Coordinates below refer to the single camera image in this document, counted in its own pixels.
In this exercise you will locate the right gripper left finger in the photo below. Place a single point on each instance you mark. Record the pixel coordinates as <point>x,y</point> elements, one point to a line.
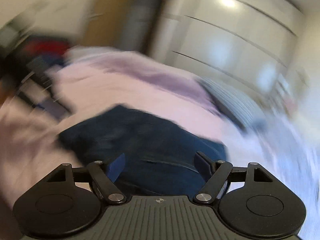
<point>104,175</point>

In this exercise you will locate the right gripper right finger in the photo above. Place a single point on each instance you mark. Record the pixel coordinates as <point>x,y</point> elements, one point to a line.
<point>215,174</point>

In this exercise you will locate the dark blue denim jeans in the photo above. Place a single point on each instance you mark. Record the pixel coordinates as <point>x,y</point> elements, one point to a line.
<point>159,154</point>

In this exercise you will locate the blue folded garment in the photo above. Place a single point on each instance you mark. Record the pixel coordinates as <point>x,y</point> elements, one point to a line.
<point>51,60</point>

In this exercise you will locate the red folded garment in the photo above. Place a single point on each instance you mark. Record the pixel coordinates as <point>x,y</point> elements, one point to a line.
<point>54,47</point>

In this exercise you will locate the lilac blanket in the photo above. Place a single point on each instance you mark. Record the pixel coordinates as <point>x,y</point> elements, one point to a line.
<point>143,68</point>

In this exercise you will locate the grey checked cushion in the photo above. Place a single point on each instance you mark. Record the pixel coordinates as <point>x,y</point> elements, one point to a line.
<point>237,106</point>

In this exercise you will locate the pink grey bedspread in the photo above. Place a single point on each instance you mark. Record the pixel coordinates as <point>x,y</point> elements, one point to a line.
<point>29,148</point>

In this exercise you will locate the wooden bedroom door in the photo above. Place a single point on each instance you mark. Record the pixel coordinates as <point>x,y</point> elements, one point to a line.
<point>105,21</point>

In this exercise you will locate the cream wardrobe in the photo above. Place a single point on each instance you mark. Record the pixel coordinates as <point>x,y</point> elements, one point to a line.
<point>247,44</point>

